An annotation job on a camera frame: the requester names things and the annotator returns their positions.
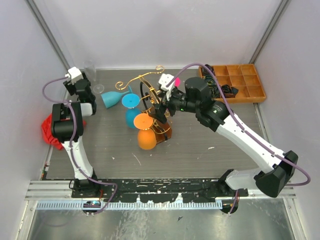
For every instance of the pink wine glass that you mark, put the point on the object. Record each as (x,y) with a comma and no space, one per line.
(177,82)

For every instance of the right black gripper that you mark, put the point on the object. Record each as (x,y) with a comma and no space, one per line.
(160,108)

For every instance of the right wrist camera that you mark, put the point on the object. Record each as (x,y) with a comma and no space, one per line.
(164,80)

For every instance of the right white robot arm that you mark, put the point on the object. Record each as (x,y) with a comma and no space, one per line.
(274,165)

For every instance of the orange wine glass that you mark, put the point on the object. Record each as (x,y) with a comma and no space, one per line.
(146,137)

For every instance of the clear wine glass front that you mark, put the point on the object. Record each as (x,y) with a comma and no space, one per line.
(90,70)

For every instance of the gold wine glass rack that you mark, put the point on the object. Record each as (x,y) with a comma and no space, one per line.
(149,96)

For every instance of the red cloth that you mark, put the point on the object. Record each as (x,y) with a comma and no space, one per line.
(60,131)

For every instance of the wooden compartment tray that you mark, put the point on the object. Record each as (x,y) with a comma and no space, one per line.
(240,83)

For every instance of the light blue wine glass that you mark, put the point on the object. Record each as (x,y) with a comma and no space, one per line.
(111,98)

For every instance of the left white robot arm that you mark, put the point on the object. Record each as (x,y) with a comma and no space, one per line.
(85,179)

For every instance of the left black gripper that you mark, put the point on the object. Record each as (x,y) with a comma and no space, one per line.
(71,88)

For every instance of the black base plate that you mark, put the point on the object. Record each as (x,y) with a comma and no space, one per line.
(154,190)

